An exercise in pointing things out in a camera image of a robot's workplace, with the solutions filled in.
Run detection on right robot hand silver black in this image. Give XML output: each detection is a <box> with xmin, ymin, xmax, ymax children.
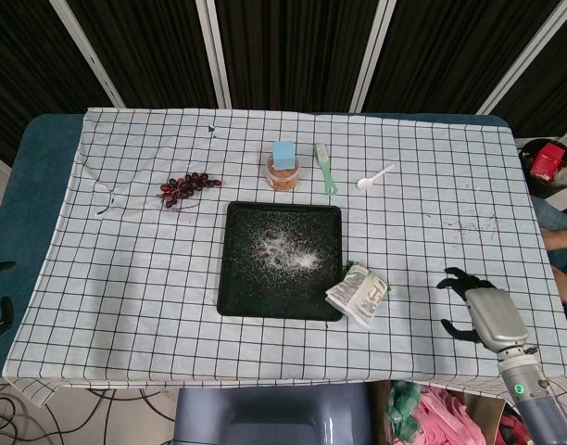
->
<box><xmin>435</xmin><ymin>266</ymin><xmax>531</xmax><ymax>357</ymax></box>

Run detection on left robot hand black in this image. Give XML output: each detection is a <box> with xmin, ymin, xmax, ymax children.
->
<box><xmin>0</xmin><ymin>245</ymin><xmax>17</xmax><ymax>347</ymax></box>

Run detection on white green packet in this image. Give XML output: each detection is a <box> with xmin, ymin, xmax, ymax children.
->
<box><xmin>323</xmin><ymin>261</ymin><xmax>391</xmax><ymax>329</ymax></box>

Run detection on black baking tray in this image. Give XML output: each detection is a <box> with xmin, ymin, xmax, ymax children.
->
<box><xmin>217</xmin><ymin>201</ymin><xmax>345</xmax><ymax>322</ymax></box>

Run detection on person in blue jeans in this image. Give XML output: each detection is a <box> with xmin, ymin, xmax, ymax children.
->
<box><xmin>531</xmin><ymin>194</ymin><xmax>567</xmax><ymax>310</ymax></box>

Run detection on brown cardboard box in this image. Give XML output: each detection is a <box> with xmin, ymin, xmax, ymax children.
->
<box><xmin>463</xmin><ymin>391</ymin><xmax>510</xmax><ymax>445</ymax></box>

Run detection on pink cloth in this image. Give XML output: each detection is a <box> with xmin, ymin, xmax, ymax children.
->
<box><xmin>410</xmin><ymin>387</ymin><xmax>480</xmax><ymax>445</ymax></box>

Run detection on white checkered tablecloth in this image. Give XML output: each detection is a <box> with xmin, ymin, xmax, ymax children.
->
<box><xmin>2</xmin><ymin>107</ymin><xmax>567</xmax><ymax>409</ymax></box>

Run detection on green cloth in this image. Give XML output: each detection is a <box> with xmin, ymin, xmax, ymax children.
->
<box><xmin>387</xmin><ymin>379</ymin><xmax>423</xmax><ymax>441</ymax></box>

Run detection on black waste bin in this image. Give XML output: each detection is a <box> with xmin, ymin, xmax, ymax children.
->
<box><xmin>517</xmin><ymin>137</ymin><xmax>567</xmax><ymax>201</ymax></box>

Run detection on red carton box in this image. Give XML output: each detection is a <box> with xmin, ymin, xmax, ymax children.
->
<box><xmin>529</xmin><ymin>142</ymin><xmax>567</xmax><ymax>182</ymax></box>

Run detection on white plastic spoon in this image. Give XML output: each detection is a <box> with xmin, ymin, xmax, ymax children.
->
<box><xmin>356</xmin><ymin>163</ymin><xmax>397</xmax><ymax>191</ymax></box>

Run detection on red grape bunch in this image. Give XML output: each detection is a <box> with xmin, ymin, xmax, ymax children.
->
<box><xmin>157</xmin><ymin>172</ymin><xmax>223</xmax><ymax>212</ymax></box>

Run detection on green white brush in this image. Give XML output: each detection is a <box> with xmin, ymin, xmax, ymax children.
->
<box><xmin>314</xmin><ymin>142</ymin><xmax>339</xmax><ymax>195</ymax></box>

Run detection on grey blue robot torso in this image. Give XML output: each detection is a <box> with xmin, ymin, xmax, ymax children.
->
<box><xmin>173</xmin><ymin>380</ymin><xmax>372</xmax><ymax>445</ymax></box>

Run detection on clear jar with rubber bands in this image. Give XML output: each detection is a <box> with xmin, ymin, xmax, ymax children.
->
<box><xmin>265</xmin><ymin>155</ymin><xmax>299</xmax><ymax>191</ymax></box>

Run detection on blue foam cube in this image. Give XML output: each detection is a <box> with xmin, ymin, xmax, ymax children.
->
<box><xmin>271</xmin><ymin>140</ymin><xmax>296</xmax><ymax>171</ymax></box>

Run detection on black floor cables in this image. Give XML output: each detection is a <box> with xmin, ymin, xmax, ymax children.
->
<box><xmin>0</xmin><ymin>384</ymin><xmax>176</xmax><ymax>445</ymax></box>

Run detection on black folding screen white frame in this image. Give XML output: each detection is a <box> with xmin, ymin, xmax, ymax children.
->
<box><xmin>0</xmin><ymin>0</ymin><xmax>567</xmax><ymax>168</ymax></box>

